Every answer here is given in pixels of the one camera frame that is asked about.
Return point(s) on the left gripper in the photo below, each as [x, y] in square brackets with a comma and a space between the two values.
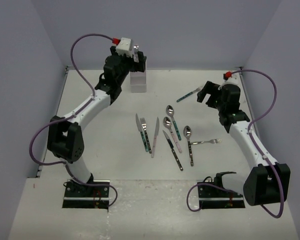
[140, 66]

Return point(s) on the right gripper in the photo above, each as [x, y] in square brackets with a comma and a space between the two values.
[210, 88]

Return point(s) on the teal handled fork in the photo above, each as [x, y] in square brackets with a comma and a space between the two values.
[189, 94]

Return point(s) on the dark handled fork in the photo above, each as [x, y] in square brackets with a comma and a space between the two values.
[136, 53]

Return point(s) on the dark dotted handled spoon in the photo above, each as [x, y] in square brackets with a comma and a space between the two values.
[187, 132]

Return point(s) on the all-metal silver fork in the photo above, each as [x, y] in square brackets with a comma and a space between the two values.
[212, 141]

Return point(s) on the teal handled knife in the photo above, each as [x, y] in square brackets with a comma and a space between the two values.
[139, 127]

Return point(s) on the dark dotted handled knife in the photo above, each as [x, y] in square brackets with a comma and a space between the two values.
[173, 151]

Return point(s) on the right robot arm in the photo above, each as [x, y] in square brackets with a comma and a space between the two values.
[268, 180]

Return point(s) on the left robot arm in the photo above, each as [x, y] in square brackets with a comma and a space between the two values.
[65, 135]

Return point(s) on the white three-compartment utensil holder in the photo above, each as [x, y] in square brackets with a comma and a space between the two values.
[138, 82]

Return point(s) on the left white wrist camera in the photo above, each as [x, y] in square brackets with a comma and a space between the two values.
[125, 47]

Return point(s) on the teal handled spoon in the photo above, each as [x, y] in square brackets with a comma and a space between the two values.
[170, 112]

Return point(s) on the pink handled spoon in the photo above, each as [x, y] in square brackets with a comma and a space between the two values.
[168, 124]

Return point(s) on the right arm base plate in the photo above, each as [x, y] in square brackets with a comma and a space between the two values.
[212, 198]

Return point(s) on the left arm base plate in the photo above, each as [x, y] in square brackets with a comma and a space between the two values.
[78, 196]

